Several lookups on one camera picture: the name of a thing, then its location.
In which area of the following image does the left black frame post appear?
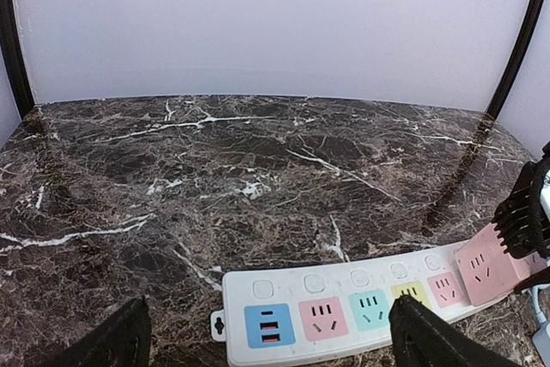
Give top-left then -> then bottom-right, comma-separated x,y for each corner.
1,0 -> 35,119

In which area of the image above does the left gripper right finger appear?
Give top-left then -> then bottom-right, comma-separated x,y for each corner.
389,296 -> 515,367

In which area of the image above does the black frame post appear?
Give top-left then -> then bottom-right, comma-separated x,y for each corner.
484,0 -> 545,123
1,0 -> 35,119

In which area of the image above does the right black frame post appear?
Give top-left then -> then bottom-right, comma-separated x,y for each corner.
484,0 -> 545,123

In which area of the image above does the white multicolour power strip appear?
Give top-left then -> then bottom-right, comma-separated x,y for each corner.
210,240 -> 516,367

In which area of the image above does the pink cube socket adapter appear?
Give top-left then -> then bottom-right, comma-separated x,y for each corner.
454,223 -> 547,307

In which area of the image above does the grey-blue coiled power cable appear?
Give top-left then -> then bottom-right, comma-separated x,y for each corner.
530,284 -> 550,353

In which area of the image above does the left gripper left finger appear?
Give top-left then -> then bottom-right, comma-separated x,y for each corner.
51,297 -> 151,366

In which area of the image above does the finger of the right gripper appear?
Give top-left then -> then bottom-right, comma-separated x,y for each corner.
492,162 -> 549,259

